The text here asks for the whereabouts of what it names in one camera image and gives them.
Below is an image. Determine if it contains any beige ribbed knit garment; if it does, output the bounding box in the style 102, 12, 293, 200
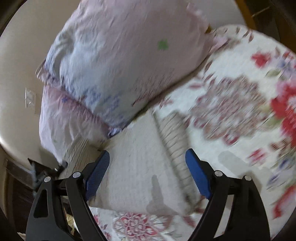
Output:
61, 111, 201, 216

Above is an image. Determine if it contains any yellow plastic bag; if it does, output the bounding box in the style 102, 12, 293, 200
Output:
65, 214, 74, 230

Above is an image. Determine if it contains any floral bedspread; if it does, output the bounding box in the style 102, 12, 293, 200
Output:
90, 25, 295, 240

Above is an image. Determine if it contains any pink pillow with blue print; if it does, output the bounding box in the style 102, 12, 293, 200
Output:
36, 1, 227, 127

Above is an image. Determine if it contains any white wall socket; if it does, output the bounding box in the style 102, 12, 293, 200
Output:
25, 88, 36, 109

